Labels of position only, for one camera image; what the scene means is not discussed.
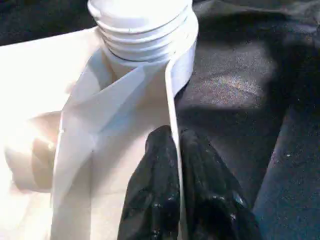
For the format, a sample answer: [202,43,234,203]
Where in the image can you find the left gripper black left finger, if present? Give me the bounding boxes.
[117,125,181,240]

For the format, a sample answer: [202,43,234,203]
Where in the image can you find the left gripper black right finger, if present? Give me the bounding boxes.
[178,128,264,240]

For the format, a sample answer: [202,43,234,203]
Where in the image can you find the white plastic table leg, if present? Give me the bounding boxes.
[87,0,194,64]

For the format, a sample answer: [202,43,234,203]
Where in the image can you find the white plastic table top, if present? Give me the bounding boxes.
[0,17,199,240]

